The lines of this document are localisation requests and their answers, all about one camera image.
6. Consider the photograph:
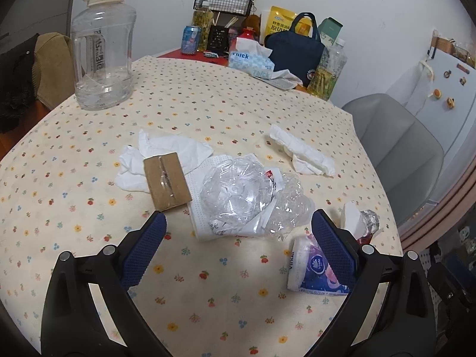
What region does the yellow snack bag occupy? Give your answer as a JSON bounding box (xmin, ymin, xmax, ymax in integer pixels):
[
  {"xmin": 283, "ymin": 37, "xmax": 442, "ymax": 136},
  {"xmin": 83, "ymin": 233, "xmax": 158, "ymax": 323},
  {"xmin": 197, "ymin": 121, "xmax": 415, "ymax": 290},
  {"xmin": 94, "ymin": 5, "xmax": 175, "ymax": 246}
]
[{"xmin": 260, "ymin": 6, "xmax": 298, "ymax": 45}]

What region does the brown box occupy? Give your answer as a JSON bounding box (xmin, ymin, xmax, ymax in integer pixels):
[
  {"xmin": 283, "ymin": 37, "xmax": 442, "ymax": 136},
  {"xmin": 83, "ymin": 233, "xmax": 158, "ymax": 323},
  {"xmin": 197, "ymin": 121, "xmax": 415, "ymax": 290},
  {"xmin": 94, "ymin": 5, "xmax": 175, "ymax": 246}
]
[{"xmin": 431, "ymin": 30, "xmax": 476, "ymax": 69}]

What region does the black wire basket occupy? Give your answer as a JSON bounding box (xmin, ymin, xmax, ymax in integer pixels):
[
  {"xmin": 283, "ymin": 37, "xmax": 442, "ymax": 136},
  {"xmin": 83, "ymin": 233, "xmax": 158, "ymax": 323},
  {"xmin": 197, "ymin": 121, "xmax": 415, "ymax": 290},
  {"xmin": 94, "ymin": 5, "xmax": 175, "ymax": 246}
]
[{"xmin": 193, "ymin": 0, "xmax": 255, "ymax": 17}]

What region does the blue soda can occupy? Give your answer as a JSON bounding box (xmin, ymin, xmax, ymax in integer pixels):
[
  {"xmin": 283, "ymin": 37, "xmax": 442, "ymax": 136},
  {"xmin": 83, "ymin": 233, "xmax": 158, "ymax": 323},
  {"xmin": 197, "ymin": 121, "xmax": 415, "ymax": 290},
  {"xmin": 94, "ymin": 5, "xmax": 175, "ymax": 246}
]
[{"xmin": 181, "ymin": 25, "xmax": 202, "ymax": 55}]

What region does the black garment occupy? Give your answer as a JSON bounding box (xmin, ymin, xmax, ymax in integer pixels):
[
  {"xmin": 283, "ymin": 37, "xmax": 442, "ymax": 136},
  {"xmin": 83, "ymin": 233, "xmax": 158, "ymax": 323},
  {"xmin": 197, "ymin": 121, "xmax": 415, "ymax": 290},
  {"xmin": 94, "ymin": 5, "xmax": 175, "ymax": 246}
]
[{"xmin": 0, "ymin": 33, "xmax": 40, "ymax": 134}]

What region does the large clear water jug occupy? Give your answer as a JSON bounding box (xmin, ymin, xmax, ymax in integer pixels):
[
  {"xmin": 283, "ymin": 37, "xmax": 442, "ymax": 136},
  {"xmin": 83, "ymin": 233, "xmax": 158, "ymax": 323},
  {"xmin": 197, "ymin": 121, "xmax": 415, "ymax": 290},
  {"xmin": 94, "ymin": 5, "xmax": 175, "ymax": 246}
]
[{"xmin": 70, "ymin": 0, "xmax": 134, "ymax": 111}]

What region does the brown cardboard piece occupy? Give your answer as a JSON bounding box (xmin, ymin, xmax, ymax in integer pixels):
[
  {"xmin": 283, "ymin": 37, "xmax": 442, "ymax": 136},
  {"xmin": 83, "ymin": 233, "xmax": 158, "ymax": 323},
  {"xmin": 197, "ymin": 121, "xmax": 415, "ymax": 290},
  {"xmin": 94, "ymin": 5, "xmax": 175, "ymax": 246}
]
[{"xmin": 143, "ymin": 152, "xmax": 193, "ymax": 212}]

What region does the brown coat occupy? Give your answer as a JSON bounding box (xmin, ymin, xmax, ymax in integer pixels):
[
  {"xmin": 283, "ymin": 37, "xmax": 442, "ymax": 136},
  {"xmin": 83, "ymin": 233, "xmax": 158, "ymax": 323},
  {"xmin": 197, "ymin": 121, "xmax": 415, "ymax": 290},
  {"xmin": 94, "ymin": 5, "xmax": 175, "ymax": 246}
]
[{"xmin": 32, "ymin": 33, "xmax": 77, "ymax": 111}]

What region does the plastic bottle with yellow liquid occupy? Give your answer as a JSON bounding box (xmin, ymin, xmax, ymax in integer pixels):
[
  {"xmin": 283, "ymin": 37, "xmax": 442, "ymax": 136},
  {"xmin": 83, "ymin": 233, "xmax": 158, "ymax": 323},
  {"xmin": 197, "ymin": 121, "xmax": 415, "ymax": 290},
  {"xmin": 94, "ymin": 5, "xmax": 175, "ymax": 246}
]
[{"xmin": 307, "ymin": 38, "xmax": 348, "ymax": 101}]

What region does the white fridge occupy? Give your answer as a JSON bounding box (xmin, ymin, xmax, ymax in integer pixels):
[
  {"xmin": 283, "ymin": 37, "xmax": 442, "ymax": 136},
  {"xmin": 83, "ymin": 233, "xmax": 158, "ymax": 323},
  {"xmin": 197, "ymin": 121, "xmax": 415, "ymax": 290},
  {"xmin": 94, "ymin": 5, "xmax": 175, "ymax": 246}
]
[{"xmin": 387, "ymin": 30, "xmax": 476, "ymax": 179}]

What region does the printed paper leaflet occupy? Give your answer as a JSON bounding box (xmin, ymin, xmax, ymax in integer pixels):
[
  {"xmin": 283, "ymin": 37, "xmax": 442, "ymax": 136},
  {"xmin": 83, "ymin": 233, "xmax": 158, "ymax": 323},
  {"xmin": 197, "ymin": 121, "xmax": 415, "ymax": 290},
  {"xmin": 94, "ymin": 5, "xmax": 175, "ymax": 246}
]
[{"xmin": 268, "ymin": 69, "xmax": 303, "ymax": 90}]

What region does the long white tissue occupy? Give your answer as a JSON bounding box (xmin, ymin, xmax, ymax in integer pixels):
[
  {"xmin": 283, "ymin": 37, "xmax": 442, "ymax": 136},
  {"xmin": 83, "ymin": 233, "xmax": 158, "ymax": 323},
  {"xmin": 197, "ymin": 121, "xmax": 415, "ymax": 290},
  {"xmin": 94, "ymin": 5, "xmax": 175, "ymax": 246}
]
[{"xmin": 268, "ymin": 123, "xmax": 336, "ymax": 176}]

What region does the crushed clear plastic bottle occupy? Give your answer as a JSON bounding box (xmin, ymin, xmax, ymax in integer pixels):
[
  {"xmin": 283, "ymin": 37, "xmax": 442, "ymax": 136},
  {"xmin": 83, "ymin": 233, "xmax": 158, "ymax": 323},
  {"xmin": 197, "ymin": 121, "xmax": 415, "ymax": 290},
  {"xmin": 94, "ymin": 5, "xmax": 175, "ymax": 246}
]
[{"xmin": 200, "ymin": 157, "xmax": 317, "ymax": 237}]

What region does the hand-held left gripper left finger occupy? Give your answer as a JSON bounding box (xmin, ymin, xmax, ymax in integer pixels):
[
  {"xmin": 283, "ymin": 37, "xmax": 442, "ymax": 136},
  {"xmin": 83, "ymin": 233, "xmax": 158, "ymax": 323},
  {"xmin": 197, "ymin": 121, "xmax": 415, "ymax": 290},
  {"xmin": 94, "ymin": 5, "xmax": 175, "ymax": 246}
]
[{"xmin": 41, "ymin": 210, "xmax": 168, "ymax": 357}]

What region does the grey chair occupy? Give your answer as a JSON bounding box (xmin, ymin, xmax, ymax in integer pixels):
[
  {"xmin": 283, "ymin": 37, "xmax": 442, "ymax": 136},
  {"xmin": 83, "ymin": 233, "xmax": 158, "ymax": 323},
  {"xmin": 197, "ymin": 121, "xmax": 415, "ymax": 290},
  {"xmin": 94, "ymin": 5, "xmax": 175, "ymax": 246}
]
[{"xmin": 341, "ymin": 94, "xmax": 445, "ymax": 227}]

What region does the white hanging bag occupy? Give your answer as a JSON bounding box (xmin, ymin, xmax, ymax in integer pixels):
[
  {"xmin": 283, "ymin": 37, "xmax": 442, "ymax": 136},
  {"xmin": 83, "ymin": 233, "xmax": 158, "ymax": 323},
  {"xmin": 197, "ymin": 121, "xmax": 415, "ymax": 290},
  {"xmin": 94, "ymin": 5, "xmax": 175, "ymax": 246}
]
[{"xmin": 403, "ymin": 59, "xmax": 434, "ymax": 116}]

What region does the blue tissue box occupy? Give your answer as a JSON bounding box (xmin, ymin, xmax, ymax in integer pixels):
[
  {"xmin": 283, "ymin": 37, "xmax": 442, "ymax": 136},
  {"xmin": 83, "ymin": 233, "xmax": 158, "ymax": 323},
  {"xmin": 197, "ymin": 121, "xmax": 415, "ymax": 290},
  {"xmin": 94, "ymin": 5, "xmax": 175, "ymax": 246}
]
[{"xmin": 228, "ymin": 37, "xmax": 276, "ymax": 80}]

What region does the small clear faceted bottle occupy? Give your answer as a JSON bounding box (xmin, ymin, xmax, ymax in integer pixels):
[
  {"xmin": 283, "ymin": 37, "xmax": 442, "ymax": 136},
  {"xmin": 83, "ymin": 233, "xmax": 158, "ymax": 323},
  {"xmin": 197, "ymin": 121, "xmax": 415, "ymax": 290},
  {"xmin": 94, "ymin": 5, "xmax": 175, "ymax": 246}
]
[{"xmin": 340, "ymin": 201, "xmax": 381, "ymax": 244}]

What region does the purple tissue packet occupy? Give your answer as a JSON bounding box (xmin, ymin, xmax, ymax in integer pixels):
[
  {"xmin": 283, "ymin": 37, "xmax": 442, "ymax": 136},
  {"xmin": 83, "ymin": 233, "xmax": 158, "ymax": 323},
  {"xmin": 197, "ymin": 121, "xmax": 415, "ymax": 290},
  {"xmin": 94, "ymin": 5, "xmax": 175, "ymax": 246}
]
[{"xmin": 286, "ymin": 232, "xmax": 352, "ymax": 295}]

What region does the green carton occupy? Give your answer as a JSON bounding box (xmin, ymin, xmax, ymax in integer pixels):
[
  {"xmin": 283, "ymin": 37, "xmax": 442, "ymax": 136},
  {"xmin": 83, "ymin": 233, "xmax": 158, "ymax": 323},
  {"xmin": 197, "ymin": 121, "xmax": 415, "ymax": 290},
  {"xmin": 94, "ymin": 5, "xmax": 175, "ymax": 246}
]
[{"xmin": 317, "ymin": 17, "xmax": 343, "ymax": 47}]

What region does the floral cream tablecloth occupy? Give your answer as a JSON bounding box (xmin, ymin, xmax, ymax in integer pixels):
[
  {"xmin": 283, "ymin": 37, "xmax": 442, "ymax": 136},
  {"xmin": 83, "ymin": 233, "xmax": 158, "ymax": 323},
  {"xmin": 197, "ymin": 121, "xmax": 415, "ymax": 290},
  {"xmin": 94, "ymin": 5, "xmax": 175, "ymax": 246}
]
[{"xmin": 0, "ymin": 55, "xmax": 404, "ymax": 357}]

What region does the black pen holder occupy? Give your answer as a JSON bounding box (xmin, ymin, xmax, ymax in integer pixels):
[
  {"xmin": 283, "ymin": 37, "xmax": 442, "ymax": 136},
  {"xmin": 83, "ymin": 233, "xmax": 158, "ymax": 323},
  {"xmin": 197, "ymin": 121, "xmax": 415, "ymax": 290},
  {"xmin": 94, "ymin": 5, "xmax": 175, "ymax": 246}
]
[{"xmin": 207, "ymin": 24, "xmax": 230, "ymax": 51}]

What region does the oil bottle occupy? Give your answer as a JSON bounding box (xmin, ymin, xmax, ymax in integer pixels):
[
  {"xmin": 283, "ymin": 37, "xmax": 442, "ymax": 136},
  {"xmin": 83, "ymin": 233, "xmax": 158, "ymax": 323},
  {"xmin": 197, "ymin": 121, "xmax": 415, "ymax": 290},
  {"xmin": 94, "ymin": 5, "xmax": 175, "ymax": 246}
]
[{"xmin": 192, "ymin": 1, "xmax": 214, "ymax": 53}]

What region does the navy lunch bag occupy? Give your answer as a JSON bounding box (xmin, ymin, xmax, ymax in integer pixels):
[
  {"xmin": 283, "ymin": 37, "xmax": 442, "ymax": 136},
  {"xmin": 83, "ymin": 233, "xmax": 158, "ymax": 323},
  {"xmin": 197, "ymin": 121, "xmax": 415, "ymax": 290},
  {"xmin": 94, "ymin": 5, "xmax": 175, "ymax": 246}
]
[{"xmin": 263, "ymin": 12, "xmax": 328, "ymax": 90}]

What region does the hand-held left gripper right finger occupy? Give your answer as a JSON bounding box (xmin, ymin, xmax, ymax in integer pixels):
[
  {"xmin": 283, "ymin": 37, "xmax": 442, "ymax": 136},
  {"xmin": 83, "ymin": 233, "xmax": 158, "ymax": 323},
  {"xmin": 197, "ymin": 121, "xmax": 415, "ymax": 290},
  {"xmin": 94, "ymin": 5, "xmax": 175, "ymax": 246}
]
[{"xmin": 310, "ymin": 209, "xmax": 436, "ymax": 357}]

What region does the grey door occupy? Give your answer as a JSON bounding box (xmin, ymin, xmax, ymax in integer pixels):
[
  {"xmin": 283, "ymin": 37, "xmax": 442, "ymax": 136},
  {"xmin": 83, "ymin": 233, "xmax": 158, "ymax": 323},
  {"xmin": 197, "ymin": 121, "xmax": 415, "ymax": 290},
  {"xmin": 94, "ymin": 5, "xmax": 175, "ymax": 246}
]
[{"xmin": 0, "ymin": 0, "xmax": 80, "ymax": 41}]

